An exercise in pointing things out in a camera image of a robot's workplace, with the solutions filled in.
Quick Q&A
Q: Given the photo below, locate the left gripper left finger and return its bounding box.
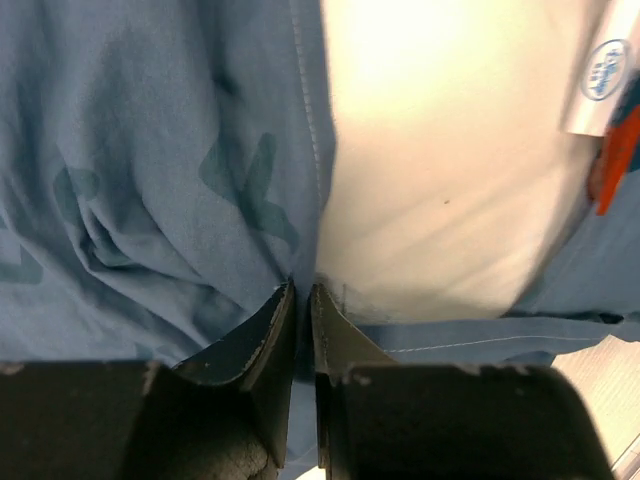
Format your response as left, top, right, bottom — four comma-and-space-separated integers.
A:
174, 283, 295, 468

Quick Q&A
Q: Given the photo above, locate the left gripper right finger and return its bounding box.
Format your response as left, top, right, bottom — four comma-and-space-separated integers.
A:
310, 284, 396, 470

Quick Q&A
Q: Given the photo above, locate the blue letter-print pillowcase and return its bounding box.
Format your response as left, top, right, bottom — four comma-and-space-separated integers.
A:
0, 0, 640, 471

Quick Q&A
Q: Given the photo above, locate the white pillow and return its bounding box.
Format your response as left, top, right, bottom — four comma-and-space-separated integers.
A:
317, 0, 640, 321

